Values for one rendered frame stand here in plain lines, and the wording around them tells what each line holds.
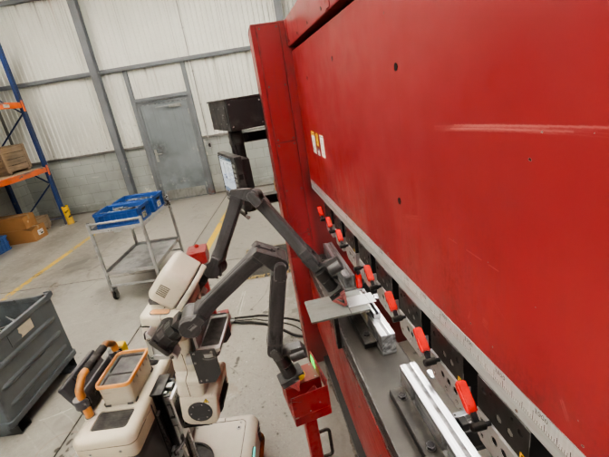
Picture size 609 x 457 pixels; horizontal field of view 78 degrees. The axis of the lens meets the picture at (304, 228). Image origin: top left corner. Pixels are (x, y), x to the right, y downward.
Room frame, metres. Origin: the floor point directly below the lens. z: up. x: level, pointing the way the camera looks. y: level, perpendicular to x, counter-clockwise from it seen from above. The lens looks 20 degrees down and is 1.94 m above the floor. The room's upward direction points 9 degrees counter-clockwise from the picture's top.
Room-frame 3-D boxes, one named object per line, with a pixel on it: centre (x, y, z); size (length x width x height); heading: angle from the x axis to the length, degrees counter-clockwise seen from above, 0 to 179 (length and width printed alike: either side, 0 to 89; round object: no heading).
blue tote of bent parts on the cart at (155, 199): (4.58, 1.96, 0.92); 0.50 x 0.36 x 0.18; 88
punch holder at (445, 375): (0.74, -0.33, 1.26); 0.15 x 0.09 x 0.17; 7
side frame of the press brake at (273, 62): (2.50, -0.28, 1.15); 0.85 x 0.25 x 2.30; 97
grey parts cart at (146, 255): (4.33, 1.97, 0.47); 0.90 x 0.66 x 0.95; 178
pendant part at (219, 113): (2.70, 0.34, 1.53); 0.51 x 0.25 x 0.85; 23
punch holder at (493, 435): (0.54, -0.35, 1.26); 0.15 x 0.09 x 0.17; 7
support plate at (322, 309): (1.49, -0.09, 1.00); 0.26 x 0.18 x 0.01; 97
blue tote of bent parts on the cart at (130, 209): (4.16, 1.99, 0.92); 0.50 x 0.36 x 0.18; 88
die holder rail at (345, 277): (2.05, -0.16, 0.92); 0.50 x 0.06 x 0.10; 7
